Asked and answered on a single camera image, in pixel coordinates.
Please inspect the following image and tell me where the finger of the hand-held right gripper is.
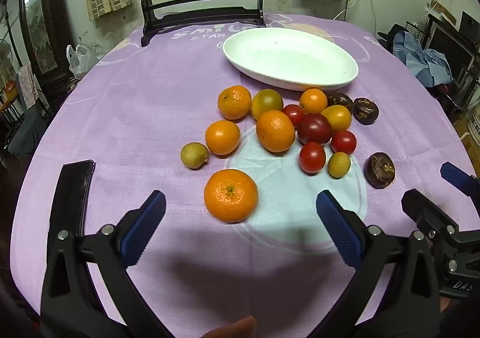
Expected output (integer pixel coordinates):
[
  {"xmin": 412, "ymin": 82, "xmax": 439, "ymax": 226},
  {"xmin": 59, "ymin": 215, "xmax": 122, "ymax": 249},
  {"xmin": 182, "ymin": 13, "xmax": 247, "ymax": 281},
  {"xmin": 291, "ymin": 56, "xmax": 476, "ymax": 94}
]
[
  {"xmin": 440, "ymin": 162, "xmax": 480, "ymax": 197},
  {"xmin": 401, "ymin": 189, "xmax": 459, "ymax": 240}
]

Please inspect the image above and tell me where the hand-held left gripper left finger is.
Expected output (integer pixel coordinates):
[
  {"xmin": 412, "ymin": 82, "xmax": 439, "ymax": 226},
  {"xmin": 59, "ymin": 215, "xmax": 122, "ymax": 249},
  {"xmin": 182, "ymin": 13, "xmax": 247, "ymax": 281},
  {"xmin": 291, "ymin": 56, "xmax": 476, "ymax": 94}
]
[{"xmin": 40, "ymin": 190, "xmax": 167, "ymax": 338}]

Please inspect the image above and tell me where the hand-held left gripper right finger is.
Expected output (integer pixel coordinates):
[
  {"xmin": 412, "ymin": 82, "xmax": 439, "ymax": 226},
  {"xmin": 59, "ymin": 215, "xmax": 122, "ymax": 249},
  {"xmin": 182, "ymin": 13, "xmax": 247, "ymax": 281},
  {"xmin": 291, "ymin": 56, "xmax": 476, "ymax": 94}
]
[{"xmin": 316, "ymin": 190, "xmax": 441, "ymax": 338}]

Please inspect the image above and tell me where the dark passion fruit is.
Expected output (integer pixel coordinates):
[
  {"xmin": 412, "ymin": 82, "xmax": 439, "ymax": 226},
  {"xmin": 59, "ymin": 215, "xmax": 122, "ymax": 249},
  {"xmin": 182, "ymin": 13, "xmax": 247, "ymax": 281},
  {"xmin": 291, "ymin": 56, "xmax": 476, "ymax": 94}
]
[
  {"xmin": 353, "ymin": 97, "xmax": 380, "ymax": 125},
  {"xmin": 365, "ymin": 152, "xmax": 396, "ymax": 189},
  {"xmin": 325, "ymin": 92, "xmax": 355, "ymax": 113}
]

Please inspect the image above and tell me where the red cherry tomato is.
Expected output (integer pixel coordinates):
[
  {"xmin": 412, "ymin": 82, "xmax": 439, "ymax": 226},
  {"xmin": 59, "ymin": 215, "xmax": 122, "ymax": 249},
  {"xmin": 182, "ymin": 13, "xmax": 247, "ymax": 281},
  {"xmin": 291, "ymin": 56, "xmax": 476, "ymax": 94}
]
[
  {"xmin": 331, "ymin": 130, "xmax": 358, "ymax": 155},
  {"xmin": 283, "ymin": 104, "xmax": 305, "ymax": 128},
  {"xmin": 299, "ymin": 142, "xmax": 327, "ymax": 174}
]

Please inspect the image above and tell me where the small yellow-green round fruit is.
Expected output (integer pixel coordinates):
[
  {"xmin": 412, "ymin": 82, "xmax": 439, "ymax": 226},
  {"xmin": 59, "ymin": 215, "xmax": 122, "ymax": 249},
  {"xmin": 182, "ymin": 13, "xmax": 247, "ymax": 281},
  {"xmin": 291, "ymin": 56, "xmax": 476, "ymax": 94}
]
[
  {"xmin": 180, "ymin": 142, "xmax": 209, "ymax": 170},
  {"xmin": 328, "ymin": 152, "xmax": 352, "ymax": 179}
]

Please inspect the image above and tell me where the large tangerine with green stem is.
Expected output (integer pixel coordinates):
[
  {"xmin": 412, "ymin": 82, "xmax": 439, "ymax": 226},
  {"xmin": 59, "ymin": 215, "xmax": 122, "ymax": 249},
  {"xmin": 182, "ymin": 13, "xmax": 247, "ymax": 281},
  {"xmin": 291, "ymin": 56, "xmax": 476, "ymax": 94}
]
[{"xmin": 204, "ymin": 169, "xmax": 259, "ymax": 223}]

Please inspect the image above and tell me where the dark red plum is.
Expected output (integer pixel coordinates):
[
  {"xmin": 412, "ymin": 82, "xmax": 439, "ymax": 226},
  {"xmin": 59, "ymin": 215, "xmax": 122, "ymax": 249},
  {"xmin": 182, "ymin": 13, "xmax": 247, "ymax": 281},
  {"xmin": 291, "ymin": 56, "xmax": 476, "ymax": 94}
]
[{"xmin": 297, "ymin": 113, "xmax": 333, "ymax": 146}]

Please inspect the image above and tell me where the yellow-orange tangerine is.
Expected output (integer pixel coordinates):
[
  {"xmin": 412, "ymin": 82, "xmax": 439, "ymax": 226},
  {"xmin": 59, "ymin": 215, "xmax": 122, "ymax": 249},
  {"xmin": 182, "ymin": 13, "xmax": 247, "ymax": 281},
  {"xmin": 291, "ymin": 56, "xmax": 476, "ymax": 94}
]
[{"xmin": 320, "ymin": 105, "xmax": 352, "ymax": 132}]

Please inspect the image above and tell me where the white oval plate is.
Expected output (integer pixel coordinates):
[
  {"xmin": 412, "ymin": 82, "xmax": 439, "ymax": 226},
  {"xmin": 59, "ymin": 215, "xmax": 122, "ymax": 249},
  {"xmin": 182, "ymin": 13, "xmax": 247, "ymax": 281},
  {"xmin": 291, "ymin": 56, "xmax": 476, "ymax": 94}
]
[{"xmin": 223, "ymin": 27, "xmax": 359, "ymax": 92}]

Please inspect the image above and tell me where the person's left hand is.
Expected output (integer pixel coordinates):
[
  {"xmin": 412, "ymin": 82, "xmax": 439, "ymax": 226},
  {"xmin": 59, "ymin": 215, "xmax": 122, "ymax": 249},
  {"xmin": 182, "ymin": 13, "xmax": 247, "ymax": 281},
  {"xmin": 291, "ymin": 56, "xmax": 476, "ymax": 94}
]
[{"xmin": 204, "ymin": 316, "xmax": 258, "ymax": 338}]

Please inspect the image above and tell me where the black smartphone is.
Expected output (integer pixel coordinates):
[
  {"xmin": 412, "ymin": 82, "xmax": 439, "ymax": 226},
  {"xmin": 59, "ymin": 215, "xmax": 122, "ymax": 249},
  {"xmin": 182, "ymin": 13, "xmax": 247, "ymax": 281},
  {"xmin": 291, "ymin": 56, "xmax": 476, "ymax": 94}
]
[{"xmin": 47, "ymin": 160, "xmax": 97, "ymax": 246}]

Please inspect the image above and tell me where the large textured orange tangerine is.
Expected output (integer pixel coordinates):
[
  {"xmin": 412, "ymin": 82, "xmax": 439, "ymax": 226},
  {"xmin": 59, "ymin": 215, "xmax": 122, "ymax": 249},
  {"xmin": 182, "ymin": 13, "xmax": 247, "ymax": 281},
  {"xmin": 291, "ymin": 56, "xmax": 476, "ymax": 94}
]
[{"xmin": 256, "ymin": 109, "xmax": 296, "ymax": 153}]

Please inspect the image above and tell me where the blue cloth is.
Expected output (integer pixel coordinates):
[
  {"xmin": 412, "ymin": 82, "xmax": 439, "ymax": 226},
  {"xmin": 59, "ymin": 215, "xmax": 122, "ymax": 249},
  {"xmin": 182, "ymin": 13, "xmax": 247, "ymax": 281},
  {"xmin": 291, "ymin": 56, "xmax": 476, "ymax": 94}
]
[{"xmin": 393, "ymin": 31, "xmax": 455, "ymax": 87}]

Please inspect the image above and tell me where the dark passion fruit behind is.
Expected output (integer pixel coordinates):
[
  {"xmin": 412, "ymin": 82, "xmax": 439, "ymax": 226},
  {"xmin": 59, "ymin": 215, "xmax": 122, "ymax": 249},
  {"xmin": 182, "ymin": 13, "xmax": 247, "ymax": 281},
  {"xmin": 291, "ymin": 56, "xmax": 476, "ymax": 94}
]
[{"xmin": 325, "ymin": 92, "xmax": 355, "ymax": 113}]

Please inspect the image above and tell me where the small smooth orange tangerine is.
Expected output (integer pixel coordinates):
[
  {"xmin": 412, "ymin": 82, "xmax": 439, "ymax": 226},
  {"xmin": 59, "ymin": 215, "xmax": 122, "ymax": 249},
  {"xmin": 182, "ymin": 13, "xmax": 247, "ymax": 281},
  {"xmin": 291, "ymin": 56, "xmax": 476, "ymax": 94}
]
[{"xmin": 299, "ymin": 88, "xmax": 328, "ymax": 114}]

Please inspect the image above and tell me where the black monitor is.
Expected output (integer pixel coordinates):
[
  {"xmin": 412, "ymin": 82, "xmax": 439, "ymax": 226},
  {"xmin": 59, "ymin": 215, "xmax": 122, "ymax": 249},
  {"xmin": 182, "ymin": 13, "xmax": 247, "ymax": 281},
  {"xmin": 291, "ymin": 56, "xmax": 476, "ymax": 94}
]
[{"xmin": 427, "ymin": 19, "xmax": 478, "ymax": 74}]

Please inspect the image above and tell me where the green-tinged orange tangerine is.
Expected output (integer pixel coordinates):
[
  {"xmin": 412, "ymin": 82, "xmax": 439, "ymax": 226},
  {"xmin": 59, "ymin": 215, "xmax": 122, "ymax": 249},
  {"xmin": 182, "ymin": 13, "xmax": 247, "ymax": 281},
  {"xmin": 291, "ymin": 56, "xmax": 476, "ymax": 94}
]
[{"xmin": 251, "ymin": 88, "xmax": 284, "ymax": 120}]

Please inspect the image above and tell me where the black box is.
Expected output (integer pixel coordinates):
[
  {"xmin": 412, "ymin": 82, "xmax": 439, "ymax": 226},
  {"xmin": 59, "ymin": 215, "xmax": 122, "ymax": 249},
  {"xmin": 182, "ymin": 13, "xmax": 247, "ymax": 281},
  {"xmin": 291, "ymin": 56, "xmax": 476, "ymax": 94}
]
[{"xmin": 459, "ymin": 11, "xmax": 480, "ymax": 43}]

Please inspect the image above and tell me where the white plastic bag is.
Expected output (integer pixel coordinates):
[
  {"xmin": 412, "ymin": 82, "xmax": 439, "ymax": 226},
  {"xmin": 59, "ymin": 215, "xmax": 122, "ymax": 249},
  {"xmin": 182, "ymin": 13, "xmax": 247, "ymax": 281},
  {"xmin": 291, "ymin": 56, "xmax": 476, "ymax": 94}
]
[{"xmin": 66, "ymin": 44, "xmax": 100, "ymax": 80}]

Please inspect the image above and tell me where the dark framed picture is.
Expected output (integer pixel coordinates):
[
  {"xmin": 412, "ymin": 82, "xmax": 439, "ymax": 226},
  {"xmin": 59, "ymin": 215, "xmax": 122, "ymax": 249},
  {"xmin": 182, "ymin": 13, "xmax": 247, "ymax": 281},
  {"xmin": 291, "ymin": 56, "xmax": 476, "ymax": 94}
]
[{"xmin": 17, "ymin": 0, "xmax": 73, "ymax": 81}]

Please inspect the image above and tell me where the white cable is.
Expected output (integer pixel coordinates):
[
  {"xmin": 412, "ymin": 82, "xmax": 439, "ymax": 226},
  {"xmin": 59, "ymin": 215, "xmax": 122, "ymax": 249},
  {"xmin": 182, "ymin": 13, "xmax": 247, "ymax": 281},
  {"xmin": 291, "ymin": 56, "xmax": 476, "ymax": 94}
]
[{"xmin": 333, "ymin": 0, "xmax": 367, "ymax": 21}]

